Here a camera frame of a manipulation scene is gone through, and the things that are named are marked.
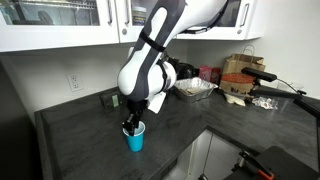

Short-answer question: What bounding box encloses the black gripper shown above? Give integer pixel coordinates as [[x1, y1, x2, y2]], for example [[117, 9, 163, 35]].
[[122, 100, 146, 135]]

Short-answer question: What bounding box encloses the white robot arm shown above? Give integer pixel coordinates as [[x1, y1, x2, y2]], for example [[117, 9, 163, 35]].
[[117, 0, 229, 136]]

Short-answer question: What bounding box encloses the blue plastic cup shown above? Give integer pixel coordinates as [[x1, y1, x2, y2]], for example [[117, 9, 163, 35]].
[[122, 121, 146, 152]]

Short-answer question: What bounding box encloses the small dark green box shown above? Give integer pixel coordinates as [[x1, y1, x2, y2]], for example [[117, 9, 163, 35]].
[[99, 91, 123, 109]]

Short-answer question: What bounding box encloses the aluminium foil tray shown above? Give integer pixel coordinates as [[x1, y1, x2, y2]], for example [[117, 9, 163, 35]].
[[174, 77, 217, 103]]

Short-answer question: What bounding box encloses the red box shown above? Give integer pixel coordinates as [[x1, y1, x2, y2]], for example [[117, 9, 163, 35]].
[[198, 66, 221, 84]]

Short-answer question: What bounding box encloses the brown paper bag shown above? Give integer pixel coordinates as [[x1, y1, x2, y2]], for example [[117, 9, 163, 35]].
[[219, 44, 265, 96]]

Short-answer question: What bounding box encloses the jar inside cabinet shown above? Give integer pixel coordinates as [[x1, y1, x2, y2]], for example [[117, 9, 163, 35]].
[[132, 6, 146, 26]]

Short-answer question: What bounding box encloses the black orange bar clamp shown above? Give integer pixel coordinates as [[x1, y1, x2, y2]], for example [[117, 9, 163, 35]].
[[238, 150, 274, 180]]

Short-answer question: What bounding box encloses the crumpled clear plastic wrapper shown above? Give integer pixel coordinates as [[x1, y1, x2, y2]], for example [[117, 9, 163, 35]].
[[252, 97, 277, 110]]

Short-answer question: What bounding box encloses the white upper cabinet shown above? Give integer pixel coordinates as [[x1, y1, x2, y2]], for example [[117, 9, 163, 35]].
[[0, 0, 271, 53]]

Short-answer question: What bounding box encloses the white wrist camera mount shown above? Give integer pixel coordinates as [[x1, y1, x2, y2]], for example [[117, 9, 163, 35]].
[[148, 92, 166, 113]]

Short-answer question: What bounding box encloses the white wall outlet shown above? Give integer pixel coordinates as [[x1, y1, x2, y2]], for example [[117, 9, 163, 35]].
[[67, 74, 83, 92]]

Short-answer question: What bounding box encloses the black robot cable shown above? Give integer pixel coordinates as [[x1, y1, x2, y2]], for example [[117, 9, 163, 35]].
[[181, 0, 231, 35]]

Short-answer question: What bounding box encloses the black camera on stand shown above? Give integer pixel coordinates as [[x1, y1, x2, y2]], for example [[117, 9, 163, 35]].
[[241, 66, 320, 118]]

